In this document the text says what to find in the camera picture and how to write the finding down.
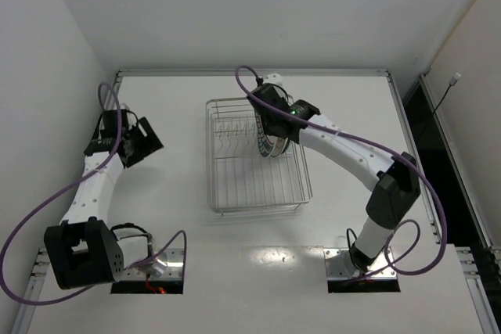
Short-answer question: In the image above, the metal wire dish rack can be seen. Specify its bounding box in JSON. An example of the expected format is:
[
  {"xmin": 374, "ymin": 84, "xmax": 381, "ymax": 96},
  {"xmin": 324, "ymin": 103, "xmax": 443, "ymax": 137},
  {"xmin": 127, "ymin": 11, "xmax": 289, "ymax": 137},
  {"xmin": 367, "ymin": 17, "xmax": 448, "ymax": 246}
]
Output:
[{"xmin": 206, "ymin": 98, "xmax": 313, "ymax": 215}]

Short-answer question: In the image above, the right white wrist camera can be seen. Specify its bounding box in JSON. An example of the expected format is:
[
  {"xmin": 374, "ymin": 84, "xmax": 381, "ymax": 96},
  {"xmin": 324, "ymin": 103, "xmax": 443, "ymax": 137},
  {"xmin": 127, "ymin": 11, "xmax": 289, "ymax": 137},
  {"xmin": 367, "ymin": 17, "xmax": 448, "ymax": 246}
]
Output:
[{"xmin": 263, "ymin": 73, "xmax": 283, "ymax": 86}]

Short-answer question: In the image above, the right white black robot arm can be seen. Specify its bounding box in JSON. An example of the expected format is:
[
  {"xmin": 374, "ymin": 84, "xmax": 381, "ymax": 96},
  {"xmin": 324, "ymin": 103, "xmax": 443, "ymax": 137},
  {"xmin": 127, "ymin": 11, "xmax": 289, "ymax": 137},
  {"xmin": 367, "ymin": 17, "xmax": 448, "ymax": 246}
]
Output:
[{"xmin": 248, "ymin": 83, "xmax": 420, "ymax": 278}]

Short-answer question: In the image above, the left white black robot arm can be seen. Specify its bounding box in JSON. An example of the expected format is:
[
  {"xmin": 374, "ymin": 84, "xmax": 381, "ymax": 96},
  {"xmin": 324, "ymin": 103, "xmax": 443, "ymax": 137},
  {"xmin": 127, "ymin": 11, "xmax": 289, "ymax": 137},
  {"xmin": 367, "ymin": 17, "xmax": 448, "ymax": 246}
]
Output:
[{"xmin": 44, "ymin": 110, "xmax": 164, "ymax": 289}]

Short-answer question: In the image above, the green red rimmed plate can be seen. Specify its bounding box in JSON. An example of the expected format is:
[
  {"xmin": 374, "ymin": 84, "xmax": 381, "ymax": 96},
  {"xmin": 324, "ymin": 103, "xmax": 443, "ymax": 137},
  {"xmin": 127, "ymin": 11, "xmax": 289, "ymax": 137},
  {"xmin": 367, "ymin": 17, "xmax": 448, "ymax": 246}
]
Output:
[
  {"xmin": 259, "ymin": 135, "xmax": 280, "ymax": 158},
  {"xmin": 254, "ymin": 112, "xmax": 266, "ymax": 150}
]

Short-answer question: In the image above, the white grey rimmed plate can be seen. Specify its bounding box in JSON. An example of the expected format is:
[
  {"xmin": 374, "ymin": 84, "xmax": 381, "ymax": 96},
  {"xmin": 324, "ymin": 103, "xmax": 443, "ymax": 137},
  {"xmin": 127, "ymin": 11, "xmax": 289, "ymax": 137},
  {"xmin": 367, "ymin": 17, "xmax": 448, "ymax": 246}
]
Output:
[{"xmin": 272, "ymin": 138, "xmax": 290, "ymax": 157}]

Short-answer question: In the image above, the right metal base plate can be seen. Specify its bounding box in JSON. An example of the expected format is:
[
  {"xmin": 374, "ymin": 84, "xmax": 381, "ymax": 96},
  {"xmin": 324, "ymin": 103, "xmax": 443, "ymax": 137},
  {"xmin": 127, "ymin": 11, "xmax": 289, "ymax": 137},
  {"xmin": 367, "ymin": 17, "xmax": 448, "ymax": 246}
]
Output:
[{"xmin": 323, "ymin": 248, "xmax": 397, "ymax": 282}]

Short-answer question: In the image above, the metal base plate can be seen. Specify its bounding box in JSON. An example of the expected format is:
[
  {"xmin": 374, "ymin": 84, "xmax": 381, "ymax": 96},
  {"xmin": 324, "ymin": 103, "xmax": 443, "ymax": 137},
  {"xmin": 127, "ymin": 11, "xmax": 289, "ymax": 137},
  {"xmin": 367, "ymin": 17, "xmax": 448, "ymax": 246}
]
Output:
[
  {"xmin": 323, "ymin": 248, "xmax": 397, "ymax": 282},
  {"xmin": 118, "ymin": 249, "xmax": 185, "ymax": 282}
]

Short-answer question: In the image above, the black cable white connector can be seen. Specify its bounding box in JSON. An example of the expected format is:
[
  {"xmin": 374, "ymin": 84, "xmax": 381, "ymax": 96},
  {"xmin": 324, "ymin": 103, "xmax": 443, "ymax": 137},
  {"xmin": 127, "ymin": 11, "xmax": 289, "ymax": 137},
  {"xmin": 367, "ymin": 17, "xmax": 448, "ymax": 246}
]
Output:
[{"xmin": 431, "ymin": 72, "xmax": 461, "ymax": 116}]

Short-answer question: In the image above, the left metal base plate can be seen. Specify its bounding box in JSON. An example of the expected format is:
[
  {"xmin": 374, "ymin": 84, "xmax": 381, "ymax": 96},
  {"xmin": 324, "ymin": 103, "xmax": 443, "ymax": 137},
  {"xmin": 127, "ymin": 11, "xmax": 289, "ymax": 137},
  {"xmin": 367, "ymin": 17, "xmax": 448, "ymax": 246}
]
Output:
[{"xmin": 118, "ymin": 249, "xmax": 185, "ymax": 282}]

